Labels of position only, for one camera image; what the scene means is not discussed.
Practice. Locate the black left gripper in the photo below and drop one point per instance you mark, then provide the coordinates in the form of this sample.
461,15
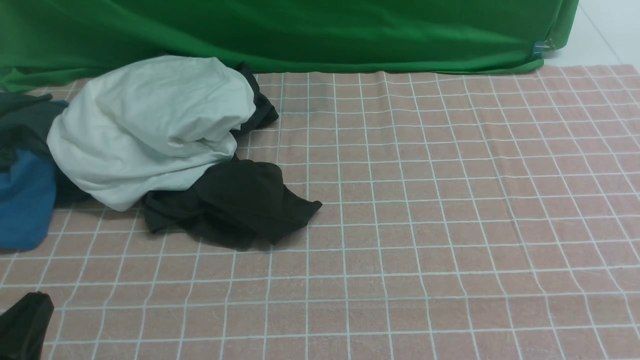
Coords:
24,325

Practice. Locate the dark teal garment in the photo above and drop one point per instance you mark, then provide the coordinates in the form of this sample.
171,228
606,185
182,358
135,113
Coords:
25,122

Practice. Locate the blue garment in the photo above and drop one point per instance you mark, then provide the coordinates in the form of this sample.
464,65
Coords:
27,197

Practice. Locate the white garment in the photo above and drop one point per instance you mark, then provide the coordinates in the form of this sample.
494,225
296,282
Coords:
154,125

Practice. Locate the metal binder clip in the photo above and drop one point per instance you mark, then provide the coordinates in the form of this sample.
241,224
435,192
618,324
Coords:
541,48

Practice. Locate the pink checkered tablecloth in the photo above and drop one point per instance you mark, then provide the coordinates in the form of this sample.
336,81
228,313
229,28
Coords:
463,218

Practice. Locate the dark gray long-sleeve top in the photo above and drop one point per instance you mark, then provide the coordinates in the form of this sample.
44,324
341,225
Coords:
233,204

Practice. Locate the green backdrop cloth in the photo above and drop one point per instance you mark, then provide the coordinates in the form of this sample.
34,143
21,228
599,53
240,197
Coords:
55,42

